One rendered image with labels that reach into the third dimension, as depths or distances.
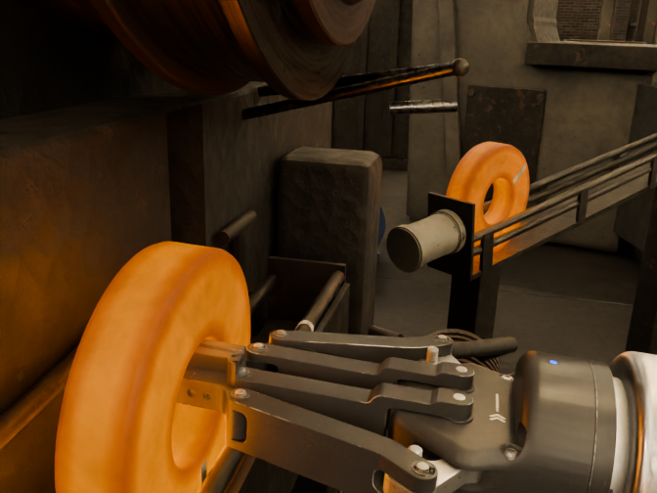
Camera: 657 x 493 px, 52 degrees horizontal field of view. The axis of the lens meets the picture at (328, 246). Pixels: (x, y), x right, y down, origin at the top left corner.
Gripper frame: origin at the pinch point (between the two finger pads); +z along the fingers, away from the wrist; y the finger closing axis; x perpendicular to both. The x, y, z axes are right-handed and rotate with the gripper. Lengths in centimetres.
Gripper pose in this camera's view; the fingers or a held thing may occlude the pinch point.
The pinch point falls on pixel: (174, 367)
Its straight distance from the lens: 35.0
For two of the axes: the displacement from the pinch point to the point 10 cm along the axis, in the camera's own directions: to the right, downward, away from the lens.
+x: 0.8, -9.4, -3.2
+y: 2.2, -3.0, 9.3
